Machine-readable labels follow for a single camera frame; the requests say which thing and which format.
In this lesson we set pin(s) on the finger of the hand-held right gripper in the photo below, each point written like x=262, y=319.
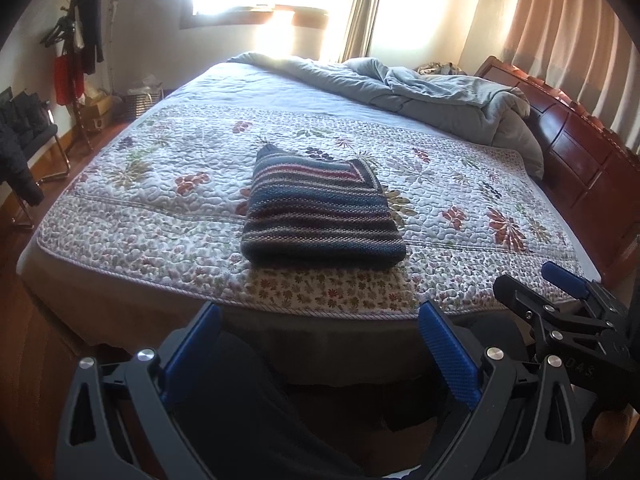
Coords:
x=565, y=280
x=520, y=295

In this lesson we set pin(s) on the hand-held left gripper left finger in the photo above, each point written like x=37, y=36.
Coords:
x=192, y=350

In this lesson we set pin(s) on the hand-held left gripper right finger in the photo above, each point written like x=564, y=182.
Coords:
x=447, y=355

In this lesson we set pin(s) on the striped knit sweater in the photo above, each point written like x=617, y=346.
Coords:
x=320, y=220

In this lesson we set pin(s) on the red-brown wooden headboard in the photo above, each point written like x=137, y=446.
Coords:
x=590, y=160

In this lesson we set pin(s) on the brown bed base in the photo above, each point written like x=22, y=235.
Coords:
x=325, y=345

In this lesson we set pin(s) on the floral quilted bedspread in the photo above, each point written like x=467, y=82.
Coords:
x=150, y=220

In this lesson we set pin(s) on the grey duvet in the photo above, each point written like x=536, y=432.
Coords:
x=440, y=100

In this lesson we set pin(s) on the camouflage cloth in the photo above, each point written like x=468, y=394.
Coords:
x=440, y=69

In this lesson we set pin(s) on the black jacket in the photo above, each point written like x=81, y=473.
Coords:
x=20, y=170

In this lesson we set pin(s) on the wooden coat rack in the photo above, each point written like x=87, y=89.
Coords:
x=82, y=125

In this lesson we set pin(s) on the woven basket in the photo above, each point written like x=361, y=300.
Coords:
x=140, y=105

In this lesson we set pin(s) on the cardboard box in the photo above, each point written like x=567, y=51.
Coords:
x=100, y=110

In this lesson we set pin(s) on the beige pleated curtain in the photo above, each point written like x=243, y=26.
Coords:
x=560, y=20

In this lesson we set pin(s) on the light blue bed sheet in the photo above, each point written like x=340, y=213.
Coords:
x=260, y=90

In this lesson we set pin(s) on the black chair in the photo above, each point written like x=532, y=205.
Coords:
x=35, y=115

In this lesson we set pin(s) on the red hanging bag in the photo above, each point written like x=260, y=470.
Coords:
x=64, y=80

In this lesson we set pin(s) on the grey striped window curtain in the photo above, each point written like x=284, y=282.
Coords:
x=365, y=10

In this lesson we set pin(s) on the dark hanging coat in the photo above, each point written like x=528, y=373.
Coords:
x=90, y=25

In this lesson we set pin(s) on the white wall conduit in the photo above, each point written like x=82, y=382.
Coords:
x=113, y=45

